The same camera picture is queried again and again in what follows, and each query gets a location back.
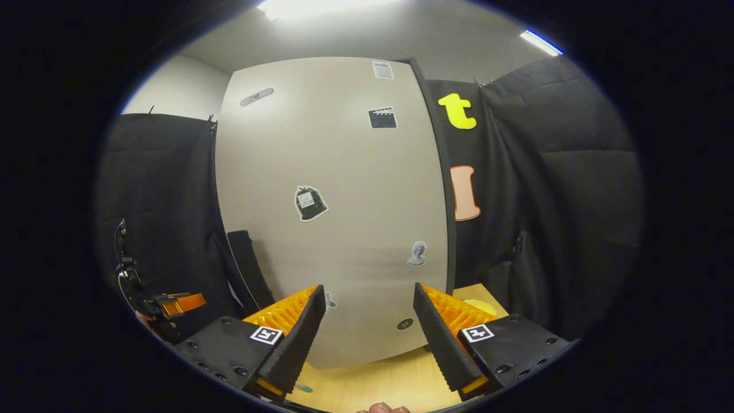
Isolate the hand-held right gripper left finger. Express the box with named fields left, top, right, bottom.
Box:
left=174, top=284, right=326, bottom=402

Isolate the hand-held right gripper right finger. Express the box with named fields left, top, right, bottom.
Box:
left=413, top=282, right=577, bottom=401

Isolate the black cabinet door handle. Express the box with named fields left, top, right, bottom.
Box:
left=227, top=229, right=276, bottom=310

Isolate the yellow sponge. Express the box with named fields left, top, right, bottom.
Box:
left=463, top=298, right=498, bottom=316

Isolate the black backdrop cloth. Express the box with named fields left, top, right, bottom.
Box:
left=95, top=56, right=643, bottom=345

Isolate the small ceiling light panel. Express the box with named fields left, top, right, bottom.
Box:
left=519, top=29, right=564, bottom=57

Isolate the large ceiling light panel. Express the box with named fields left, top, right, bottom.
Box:
left=257, top=0, right=402, bottom=21

